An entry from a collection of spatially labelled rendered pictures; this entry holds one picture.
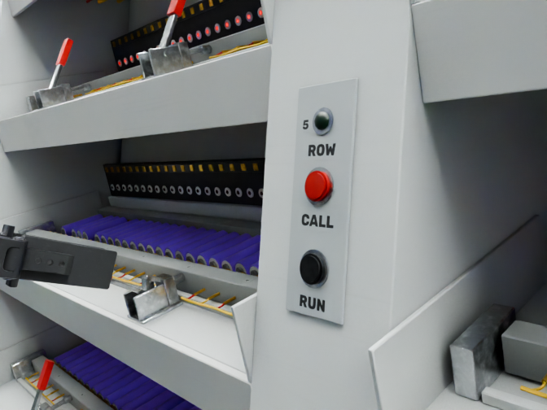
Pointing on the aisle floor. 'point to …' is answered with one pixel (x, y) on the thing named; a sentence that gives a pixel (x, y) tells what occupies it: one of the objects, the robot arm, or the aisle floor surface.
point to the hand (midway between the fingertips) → (62, 262)
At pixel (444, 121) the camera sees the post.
